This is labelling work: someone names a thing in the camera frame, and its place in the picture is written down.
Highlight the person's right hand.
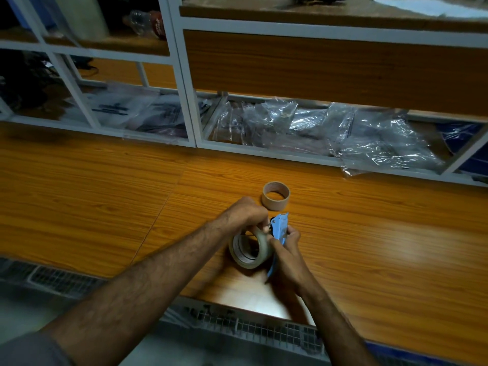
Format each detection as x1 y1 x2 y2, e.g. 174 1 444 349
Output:
268 226 316 298

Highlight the person's left hand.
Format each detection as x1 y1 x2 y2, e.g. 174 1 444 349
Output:
218 196 270 244

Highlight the blue tape dispenser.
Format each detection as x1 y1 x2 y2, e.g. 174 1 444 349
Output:
266 212 289 279

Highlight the clear packing tape roll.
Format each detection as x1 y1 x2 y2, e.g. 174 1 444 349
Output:
228 226 274 270

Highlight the person's left forearm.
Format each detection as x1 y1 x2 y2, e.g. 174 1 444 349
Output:
38 219 234 366

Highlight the person's right forearm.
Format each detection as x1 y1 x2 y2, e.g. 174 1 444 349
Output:
284 280 380 366

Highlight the empty cardboard tape core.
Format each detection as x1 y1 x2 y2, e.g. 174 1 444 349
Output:
261 181 291 212

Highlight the pile of clear plastic bags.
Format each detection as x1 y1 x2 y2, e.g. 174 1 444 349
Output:
208 97 447 176

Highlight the pile of printed plastic bags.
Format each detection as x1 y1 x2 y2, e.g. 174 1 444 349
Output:
63 83 212 138

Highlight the dark blue plastic bag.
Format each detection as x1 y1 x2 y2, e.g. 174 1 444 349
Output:
436 123 488 176

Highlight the clear plastic bottle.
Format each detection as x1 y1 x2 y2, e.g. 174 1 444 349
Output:
123 10 167 39

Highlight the grey sleeve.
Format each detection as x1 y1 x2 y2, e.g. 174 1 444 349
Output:
0 331 75 366

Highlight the white paper sheet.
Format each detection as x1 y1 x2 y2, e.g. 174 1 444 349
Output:
371 0 488 19

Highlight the wire mesh tray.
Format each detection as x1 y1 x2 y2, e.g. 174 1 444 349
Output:
0 257 330 357

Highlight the white metal shelf frame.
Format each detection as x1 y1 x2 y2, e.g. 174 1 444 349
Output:
0 0 488 187

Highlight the black cables bundle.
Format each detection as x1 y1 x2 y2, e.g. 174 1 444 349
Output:
0 49 52 113

